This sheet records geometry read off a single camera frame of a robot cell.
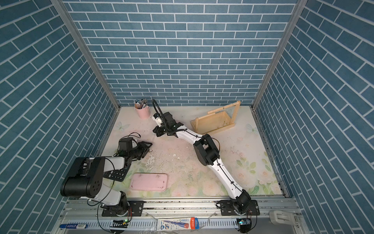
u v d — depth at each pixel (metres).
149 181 0.81
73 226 0.68
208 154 0.65
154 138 1.02
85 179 0.45
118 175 0.84
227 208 0.74
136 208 0.74
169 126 0.85
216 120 1.10
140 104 1.06
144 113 1.08
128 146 0.77
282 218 0.70
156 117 0.91
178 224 0.69
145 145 0.88
